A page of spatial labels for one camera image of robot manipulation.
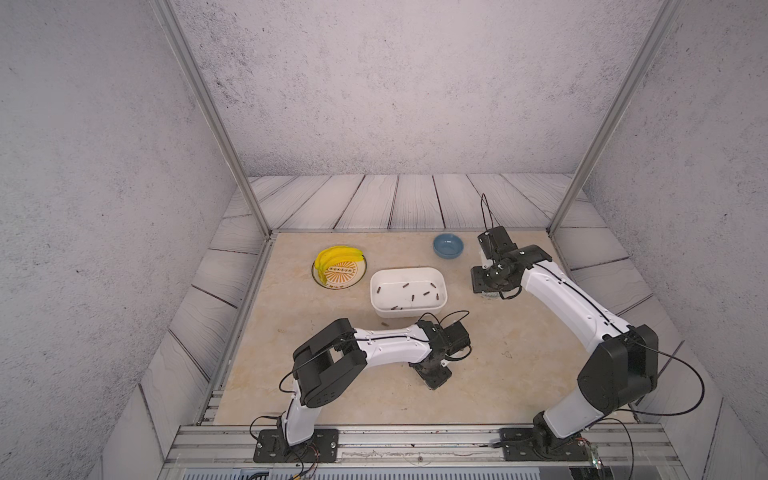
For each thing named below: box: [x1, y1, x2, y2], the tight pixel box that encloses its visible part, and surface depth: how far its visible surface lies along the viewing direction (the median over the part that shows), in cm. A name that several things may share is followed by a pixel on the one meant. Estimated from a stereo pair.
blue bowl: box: [433, 233, 464, 259], surface depth 116 cm
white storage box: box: [370, 267, 448, 319], surface depth 104 cm
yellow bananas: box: [314, 246, 365, 285], surface depth 110 cm
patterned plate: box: [311, 255, 367, 290], surface depth 110 cm
